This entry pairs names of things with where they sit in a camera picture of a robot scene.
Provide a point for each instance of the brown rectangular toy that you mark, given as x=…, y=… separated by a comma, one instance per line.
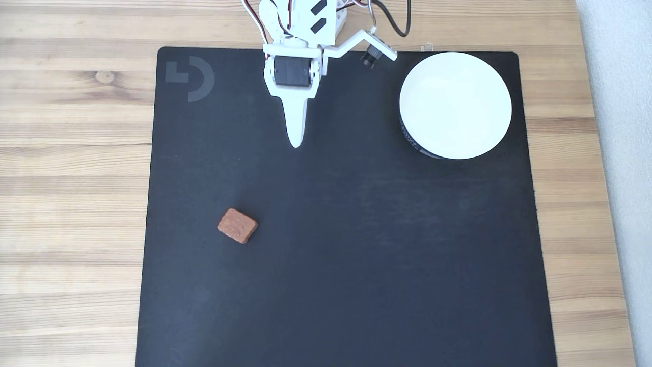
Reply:
x=237, y=225

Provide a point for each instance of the black desk mat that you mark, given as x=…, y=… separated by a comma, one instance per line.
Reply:
x=356, y=255

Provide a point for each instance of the white bowl-shaped plate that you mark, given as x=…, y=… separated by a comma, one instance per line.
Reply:
x=456, y=104

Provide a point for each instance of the camera module on white bracket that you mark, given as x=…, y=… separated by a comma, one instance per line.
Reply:
x=371, y=55

